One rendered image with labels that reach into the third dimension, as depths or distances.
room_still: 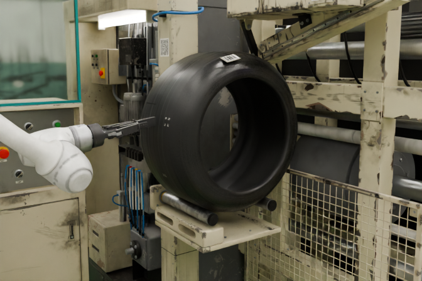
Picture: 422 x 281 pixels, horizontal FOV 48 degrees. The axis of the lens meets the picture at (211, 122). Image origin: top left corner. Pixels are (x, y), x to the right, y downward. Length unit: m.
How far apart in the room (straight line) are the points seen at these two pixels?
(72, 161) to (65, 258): 1.05
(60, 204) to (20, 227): 0.18
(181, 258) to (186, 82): 0.87
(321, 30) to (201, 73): 0.52
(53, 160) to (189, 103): 0.50
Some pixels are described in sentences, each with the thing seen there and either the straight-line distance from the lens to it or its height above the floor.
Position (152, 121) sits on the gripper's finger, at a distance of 1.60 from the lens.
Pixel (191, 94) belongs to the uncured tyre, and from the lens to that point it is 1.56.
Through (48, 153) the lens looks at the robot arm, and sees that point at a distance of 1.29.
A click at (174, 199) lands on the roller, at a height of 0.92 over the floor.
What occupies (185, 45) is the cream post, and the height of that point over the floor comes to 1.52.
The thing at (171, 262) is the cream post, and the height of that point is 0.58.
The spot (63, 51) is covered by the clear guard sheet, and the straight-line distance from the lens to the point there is 2.15.
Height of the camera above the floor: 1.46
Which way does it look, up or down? 8 degrees down
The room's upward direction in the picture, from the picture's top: straight up
